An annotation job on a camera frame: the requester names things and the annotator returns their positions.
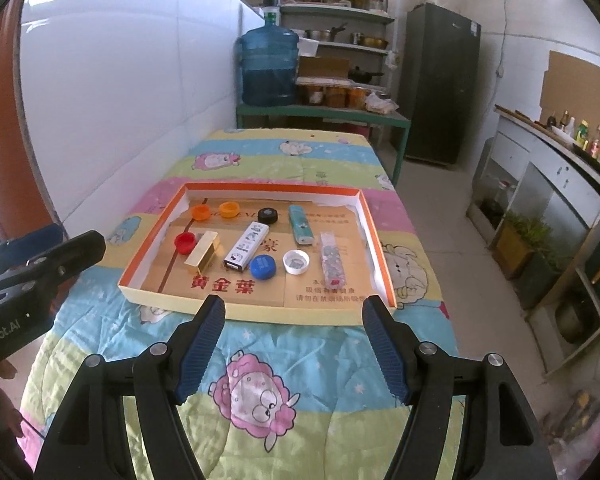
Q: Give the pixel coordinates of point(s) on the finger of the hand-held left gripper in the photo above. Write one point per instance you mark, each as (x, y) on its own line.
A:
(35, 237)
(75, 252)

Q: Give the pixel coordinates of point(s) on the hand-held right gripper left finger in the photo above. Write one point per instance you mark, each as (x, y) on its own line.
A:
(200, 350)

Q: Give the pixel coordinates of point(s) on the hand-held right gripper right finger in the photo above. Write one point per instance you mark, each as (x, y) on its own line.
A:
(387, 350)

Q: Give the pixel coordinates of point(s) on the gold lighter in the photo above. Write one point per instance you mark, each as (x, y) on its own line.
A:
(202, 255)

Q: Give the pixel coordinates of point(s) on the shallow orange-rimmed cardboard tray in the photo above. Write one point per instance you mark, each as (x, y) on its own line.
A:
(300, 300)

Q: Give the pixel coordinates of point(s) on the blue bottle cap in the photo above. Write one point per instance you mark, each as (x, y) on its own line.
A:
(262, 266)

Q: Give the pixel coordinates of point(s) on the clear glitter lighter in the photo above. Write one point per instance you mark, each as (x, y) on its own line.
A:
(332, 260)

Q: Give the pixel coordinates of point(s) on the red bottle cap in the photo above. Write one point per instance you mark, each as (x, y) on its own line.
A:
(185, 242)

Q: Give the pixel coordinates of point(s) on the white printed lighter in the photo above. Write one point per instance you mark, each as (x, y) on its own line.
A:
(245, 246)

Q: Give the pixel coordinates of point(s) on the white bottle cap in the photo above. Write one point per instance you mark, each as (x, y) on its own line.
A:
(296, 261)

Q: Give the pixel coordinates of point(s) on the dark orange bottle cap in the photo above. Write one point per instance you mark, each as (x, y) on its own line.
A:
(200, 211)

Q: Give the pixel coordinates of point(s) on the light orange bottle cap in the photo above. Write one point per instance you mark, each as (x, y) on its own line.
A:
(229, 208)

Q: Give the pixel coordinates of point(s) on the black bottle cap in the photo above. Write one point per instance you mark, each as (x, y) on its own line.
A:
(268, 215)

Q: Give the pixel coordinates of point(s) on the teal lighter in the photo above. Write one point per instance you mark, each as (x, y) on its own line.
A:
(300, 224)

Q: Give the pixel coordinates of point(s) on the cartoon sheep printed blanket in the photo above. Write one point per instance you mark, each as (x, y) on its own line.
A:
(305, 360)

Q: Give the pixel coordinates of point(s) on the green potted plant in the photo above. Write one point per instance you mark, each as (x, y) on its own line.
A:
(527, 235)

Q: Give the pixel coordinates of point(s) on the dark metal pot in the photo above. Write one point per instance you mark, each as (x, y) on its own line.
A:
(572, 320)

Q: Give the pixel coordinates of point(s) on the white counter cabinet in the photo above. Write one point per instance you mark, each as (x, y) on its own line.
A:
(545, 175)

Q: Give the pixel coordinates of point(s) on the white plastic bag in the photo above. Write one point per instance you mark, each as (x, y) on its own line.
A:
(380, 104)

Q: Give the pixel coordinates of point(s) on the green table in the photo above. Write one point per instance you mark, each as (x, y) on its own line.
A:
(305, 110)

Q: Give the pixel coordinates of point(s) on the jar of orange food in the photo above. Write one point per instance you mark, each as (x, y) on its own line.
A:
(357, 97)
(335, 96)
(307, 95)

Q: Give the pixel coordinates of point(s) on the dark refrigerator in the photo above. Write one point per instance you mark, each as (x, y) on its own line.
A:
(437, 85)

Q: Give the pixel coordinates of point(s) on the blue water jug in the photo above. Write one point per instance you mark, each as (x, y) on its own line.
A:
(269, 65)

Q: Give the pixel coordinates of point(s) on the black pan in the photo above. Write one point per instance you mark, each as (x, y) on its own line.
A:
(362, 75)

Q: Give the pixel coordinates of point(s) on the white bottle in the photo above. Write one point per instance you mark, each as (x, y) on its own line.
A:
(570, 128)

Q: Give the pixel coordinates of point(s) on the brown cardboard box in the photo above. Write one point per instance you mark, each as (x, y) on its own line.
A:
(324, 67)

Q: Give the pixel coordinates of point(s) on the yellow-green bottle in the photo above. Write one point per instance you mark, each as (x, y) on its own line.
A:
(583, 134)

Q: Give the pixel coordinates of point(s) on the red-capped bottle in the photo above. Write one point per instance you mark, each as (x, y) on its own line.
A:
(596, 145)

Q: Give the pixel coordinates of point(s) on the brass pot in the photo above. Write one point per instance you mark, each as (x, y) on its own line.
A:
(375, 41)

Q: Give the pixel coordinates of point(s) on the black water jug pump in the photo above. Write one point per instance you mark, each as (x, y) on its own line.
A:
(271, 0)

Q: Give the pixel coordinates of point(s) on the steel pot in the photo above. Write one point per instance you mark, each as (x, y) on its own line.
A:
(320, 35)

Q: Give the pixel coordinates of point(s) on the pale green shelf unit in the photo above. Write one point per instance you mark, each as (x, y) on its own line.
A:
(330, 10)

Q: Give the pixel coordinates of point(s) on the red wooden door frame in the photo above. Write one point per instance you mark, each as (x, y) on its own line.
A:
(0, 135)

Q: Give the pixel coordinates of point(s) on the cardboard wall sheet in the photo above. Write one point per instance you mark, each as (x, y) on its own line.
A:
(575, 85)

